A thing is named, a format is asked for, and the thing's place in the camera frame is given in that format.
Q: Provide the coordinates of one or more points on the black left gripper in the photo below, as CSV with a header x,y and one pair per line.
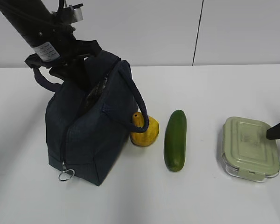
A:
x,y
58,49

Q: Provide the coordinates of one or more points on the green lidded food container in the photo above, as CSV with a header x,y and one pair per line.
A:
x,y
246,152

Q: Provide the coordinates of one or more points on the dark blue lunch bag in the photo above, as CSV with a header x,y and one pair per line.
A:
x,y
86,129

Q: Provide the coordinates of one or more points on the yellow pear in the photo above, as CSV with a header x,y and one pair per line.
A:
x,y
149,136

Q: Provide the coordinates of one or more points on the green cucumber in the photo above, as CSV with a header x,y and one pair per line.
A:
x,y
175,141

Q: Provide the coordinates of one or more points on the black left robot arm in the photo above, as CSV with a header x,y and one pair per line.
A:
x,y
23,14

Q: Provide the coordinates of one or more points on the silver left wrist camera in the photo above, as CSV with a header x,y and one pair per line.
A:
x,y
69,14

